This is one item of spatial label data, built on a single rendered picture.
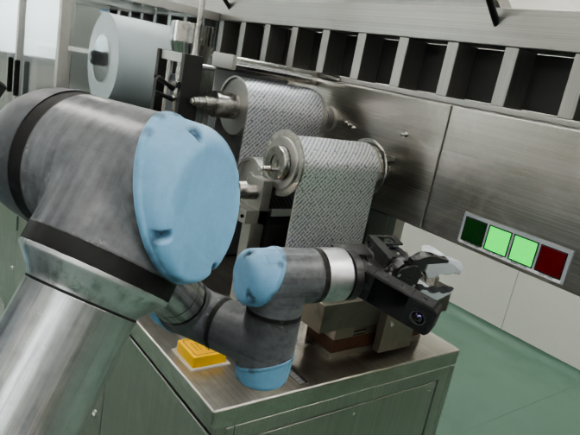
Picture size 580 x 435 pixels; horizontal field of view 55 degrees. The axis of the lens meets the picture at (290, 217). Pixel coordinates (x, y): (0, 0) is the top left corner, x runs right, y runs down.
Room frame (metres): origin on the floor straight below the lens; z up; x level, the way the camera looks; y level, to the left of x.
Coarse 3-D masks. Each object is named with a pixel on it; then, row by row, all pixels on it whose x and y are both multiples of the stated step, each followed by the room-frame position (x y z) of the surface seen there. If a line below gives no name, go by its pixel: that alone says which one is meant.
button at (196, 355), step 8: (184, 344) 0.95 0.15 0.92; (192, 344) 0.96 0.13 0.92; (200, 344) 0.96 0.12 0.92; (184, 352) 0.94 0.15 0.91; (192, 352) 0.93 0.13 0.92; (200, 352) 0.93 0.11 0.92; (208, 352) 0.94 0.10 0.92; (216, 352) 0.94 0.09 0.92; (192, 360) 0.91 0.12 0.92; (200, 360) 0.92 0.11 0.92; (208, 360) 0.93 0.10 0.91; (216, 360) 0.94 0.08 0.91; (224, 360) 0.95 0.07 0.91; (192, 368) 0.91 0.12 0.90
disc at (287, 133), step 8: (272, 136) 1.27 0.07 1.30; (288, 136) 1.22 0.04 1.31; (296, 136) 1.20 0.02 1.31; (296, 144) 1.20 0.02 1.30; (264, 152) 1.28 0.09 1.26; (264, 160) 1.28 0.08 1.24; (304, 160) 1.18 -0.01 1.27; (264, 176) 1.27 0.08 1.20; (296, 176) 1.18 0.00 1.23; (296, 184) 1.18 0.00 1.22; (280, 192) 1.22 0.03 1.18; (288, 192) 1.20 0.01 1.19
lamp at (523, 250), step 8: (520, 240) 1.12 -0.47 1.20; (528, 240) 1.11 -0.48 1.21; (512, 248) 1.13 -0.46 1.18; (520, 248) 1.11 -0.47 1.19; (528, 248) 1.10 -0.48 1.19; (536, 248) 1.09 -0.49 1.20; (512, 256) 1.12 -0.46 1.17; (520, 256) 1.11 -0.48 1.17; (528, 256) 1.10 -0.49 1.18; (528, 264) 1.09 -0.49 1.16
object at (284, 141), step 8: (280, 136) 1.24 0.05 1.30; (272, 144) 1.26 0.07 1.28; (280, 144) 1.24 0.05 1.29; (288, 144) 1.21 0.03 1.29; (296, 152) 1.19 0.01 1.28; (376, 152) 1.36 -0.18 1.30; (296, 160) 1.18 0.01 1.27; (296, 168) 1.18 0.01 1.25; (288, 176) 1.20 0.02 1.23; (280, 184) 1.22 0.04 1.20; (288, 184) 1.19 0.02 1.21
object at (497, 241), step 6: (492, 228) 1.17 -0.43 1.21; (492, 234) 1.17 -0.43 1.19; (498, 234) 1.16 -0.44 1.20; (504, 234) 1.15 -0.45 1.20; (510, 234) 1.14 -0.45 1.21; (492, 240) 1.16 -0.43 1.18; (498, 240) 1.15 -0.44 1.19; (504, 240) 1.14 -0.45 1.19; (486, 246) 1.17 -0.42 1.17; (492, 246) 1.16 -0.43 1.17; (498, 246) 1.15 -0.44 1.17; (504, 246) 1.14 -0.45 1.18; (498, 252) 1.15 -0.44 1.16; (504, 252) 1.14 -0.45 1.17
